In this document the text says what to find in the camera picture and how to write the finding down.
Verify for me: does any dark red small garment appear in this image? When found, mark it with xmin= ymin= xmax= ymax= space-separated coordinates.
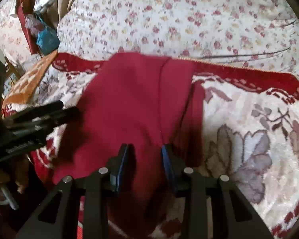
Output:
xmin=52 ymin=53 xmax=205 ymax=238

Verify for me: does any person's left hand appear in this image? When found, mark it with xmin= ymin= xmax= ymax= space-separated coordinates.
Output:
xmin=0 ymin=154 xmax=30 ymax=193

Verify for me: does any orange checked cushion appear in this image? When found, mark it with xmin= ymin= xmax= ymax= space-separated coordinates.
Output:
xmin=2 ymin=50 xmax=58 ymax=109

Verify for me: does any blue plastic bag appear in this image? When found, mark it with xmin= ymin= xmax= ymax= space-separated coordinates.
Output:
xmin=36 ymin=26 xmax=60 ymax=56

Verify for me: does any red and white floral blanket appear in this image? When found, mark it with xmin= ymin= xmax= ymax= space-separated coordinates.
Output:
xmin=30 ymin=59 xmax=299 ymax=238

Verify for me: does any red hanging bag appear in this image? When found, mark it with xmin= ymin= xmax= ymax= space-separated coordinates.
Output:
xmin=16 ymin=0 xmax=39 ymax=55

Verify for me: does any floral rose print quilt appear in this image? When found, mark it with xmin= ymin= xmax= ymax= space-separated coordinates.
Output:
xmin=57 ymin=0 xmax=299 ymax=79

